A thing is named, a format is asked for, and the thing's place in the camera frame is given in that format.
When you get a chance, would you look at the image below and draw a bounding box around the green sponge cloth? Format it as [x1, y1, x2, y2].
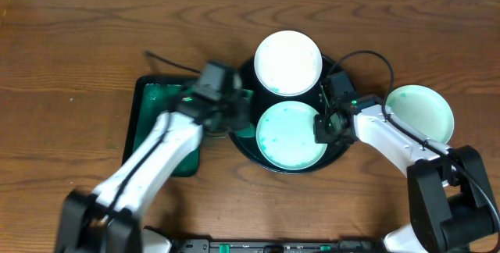
[234, 89, 255, 138]

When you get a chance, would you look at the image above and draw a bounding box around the teal plate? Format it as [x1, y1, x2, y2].
[255, 101, 327, 171]
[387, 85, 455, 144]

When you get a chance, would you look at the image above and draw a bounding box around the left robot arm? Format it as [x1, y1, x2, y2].
[55, 89, 249, 252]

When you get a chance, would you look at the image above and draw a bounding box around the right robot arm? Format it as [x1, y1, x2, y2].
[312, 95, 499, 252]

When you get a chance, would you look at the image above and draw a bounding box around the black rectangular tray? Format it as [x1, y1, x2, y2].
[122, 74, 196, 165]

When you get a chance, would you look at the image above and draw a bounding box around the white plate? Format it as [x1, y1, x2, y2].
[254, 30, 323, 97]

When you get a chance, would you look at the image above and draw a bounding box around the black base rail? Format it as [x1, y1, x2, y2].
[140, 227, 391, 253]

